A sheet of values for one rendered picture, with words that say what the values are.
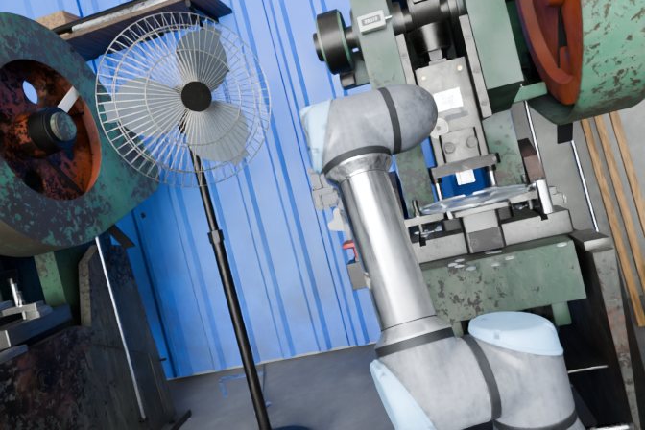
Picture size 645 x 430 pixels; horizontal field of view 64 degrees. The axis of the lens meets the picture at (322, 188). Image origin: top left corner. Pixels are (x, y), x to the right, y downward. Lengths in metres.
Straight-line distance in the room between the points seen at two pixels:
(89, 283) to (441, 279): 1.47
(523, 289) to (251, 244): 1.80
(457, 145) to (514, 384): 0.82
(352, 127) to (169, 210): 2.31
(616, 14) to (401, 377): 0.91
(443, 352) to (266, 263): 2.17
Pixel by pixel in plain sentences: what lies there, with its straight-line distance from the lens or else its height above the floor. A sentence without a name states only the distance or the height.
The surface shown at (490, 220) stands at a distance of 1.41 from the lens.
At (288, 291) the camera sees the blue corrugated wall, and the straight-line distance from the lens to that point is 2.88.
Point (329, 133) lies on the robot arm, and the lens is 0.81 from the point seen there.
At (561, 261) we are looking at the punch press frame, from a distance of 1.39.
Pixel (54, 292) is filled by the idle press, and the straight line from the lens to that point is 2.33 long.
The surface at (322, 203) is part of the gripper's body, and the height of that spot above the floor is 0.88.
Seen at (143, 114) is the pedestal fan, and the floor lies 1.27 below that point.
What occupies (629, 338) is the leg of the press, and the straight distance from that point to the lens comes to 1.42.
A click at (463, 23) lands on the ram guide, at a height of 1.25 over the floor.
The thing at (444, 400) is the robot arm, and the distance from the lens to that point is 0.74.
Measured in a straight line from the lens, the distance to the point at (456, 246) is 1.44.
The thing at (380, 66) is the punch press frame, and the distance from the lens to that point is 1.46.
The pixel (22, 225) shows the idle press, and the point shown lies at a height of 1.02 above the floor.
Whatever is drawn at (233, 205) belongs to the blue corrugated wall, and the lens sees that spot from 2.89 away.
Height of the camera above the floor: 0.94
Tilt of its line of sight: 1 degrees down
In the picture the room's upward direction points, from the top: 14 degrees counter-clockwise
